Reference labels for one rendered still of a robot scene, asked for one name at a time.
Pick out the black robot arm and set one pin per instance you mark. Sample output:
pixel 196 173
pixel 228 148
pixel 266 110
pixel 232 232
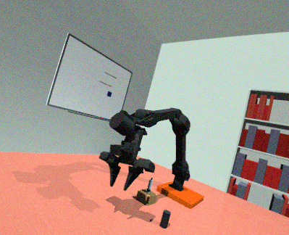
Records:
pixel 125 124

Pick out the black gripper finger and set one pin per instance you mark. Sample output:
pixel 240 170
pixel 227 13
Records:
pixel 133 173
pixel 113 171

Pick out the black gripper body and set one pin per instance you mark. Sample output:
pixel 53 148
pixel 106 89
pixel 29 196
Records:
pixel 141 163

